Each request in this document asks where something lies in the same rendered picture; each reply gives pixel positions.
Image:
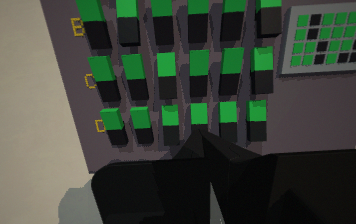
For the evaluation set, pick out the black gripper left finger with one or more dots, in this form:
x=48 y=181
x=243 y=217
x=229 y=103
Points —
x=177 y=184

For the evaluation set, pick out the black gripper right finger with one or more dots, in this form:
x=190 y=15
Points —
x=250 y=188

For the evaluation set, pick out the dark grey switch panel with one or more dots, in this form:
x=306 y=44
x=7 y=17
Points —
x=271 y=76

